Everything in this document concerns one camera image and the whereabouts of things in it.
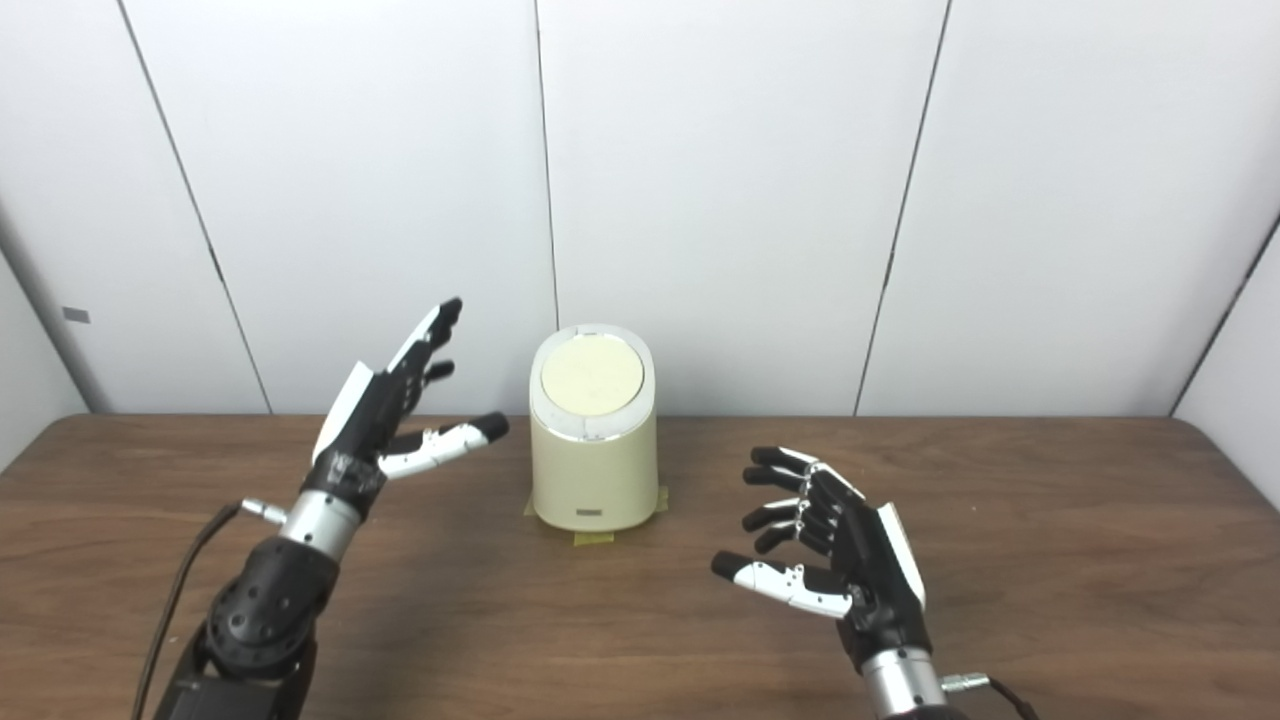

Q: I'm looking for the cream-colored bin body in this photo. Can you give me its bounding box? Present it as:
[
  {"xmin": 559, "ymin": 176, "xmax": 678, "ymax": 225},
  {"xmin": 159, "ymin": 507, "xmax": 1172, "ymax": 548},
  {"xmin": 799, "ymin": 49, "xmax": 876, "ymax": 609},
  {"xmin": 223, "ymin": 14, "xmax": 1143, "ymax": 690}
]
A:
[{"xmin": 528, "ymin": 323, "xmax": 660, "ymax": 533}]

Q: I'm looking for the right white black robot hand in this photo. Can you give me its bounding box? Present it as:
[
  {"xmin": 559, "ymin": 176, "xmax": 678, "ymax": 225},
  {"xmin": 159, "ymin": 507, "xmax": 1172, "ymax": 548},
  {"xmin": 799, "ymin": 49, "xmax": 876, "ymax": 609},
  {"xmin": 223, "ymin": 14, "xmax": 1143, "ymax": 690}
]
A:
[{"xmin": 711, "ymin": 446, "xmax": 933, "ymax": 673}]

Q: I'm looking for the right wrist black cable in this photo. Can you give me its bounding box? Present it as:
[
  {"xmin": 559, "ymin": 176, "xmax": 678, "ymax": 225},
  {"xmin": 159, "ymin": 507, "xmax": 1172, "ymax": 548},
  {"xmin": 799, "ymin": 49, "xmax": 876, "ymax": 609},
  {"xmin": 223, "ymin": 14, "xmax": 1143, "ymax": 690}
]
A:
[{"xmin": 940, "ymin": 673, "xmax": 1041, "ymax": 720}]

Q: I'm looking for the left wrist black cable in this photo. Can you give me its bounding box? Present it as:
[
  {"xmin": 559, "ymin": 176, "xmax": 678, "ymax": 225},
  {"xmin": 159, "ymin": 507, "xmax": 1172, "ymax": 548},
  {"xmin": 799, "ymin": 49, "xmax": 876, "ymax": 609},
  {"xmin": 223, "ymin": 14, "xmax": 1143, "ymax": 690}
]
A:
[{"xmin": 130, "ymin": 498, "xmax": 291, "ymax": 720}]

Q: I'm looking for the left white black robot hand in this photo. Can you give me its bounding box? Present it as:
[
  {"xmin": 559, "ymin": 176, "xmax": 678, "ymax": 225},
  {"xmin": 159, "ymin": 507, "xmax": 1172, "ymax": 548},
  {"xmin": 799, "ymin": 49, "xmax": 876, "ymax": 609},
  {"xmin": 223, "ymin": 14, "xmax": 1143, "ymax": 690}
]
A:
[{"xmin": 300, "ymin": 297, "xmax": 510, "ymax": 521}]

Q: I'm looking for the cream round bin lid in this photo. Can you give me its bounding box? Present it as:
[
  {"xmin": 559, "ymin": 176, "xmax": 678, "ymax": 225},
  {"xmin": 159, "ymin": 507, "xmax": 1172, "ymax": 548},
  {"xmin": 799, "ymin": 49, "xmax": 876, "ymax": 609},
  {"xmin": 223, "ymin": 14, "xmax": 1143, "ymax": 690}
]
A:
[{"xmin": 540, "ymin": 336, "xmax": 646, "ymax": 418}]

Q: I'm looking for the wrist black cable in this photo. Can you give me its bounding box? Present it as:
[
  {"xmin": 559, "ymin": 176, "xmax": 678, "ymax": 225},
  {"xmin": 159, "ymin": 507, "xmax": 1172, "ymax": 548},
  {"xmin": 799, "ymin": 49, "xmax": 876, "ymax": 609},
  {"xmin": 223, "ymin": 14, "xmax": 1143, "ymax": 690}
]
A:
[
  {"xmin": 130, "ymin": 498, "xmax": 291, "ymax": 720},
  {"xmin": 940, "ymin": 673, "xmax": 1041, "ymax": 720}
]

